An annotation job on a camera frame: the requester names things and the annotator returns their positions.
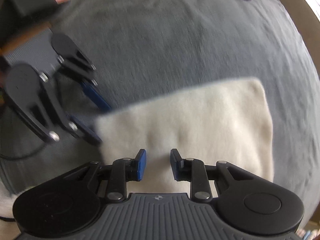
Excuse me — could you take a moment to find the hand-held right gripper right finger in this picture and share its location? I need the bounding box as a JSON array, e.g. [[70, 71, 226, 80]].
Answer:
[[170, 148, 255, 202]]

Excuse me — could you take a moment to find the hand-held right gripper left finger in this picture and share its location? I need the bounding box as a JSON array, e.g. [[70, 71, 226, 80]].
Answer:
[[63, 149, 147, 201]]

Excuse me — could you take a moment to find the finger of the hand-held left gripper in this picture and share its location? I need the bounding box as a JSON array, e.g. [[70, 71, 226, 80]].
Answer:
[[57, 47, 112, 112], [14, 73, 103, 145]]

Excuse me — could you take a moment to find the cream deer sweater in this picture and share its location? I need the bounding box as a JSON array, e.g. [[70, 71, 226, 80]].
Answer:
[[95, 78, 275, 194]]

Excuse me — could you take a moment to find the grey-blue bed blanket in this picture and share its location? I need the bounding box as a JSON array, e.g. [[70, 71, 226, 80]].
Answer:
[[0, 0, 320, 240]]

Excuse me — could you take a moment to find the black cable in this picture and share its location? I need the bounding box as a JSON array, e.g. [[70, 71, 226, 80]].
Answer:
[[0, 135, 48, 160]]

